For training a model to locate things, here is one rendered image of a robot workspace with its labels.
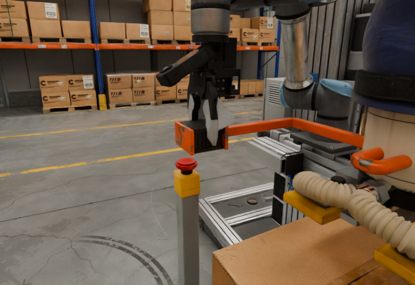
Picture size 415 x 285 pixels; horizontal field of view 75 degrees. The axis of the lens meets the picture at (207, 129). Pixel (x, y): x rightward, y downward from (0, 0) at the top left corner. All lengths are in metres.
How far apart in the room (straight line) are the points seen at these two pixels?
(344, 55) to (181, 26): 6.67
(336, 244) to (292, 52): 0.65
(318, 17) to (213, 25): 0.99
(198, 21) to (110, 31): 6.91
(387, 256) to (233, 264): 0.29
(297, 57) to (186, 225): 0.71
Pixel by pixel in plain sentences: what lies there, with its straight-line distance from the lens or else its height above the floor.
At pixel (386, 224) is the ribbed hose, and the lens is 0.44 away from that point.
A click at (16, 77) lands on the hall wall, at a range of 8.82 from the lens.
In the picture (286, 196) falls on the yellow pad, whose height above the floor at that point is 1.09.
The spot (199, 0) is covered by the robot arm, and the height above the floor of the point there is 1.46.
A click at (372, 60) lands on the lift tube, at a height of 1.36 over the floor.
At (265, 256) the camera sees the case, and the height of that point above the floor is 0.95.
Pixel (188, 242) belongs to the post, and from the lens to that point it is 0.99.
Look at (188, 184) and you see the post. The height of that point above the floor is 0.97.
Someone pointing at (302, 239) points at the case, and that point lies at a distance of 0.72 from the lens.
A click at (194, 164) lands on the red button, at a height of 1.03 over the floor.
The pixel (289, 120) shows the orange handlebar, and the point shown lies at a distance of 0.69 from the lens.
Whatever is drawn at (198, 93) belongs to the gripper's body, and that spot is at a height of 1.29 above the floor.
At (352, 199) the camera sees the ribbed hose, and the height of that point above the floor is 1.16.
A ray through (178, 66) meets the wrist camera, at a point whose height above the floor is 1.35.
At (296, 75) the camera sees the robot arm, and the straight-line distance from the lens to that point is 1.11.
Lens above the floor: 1.37
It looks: 15 degrees down
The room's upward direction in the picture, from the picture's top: straight up
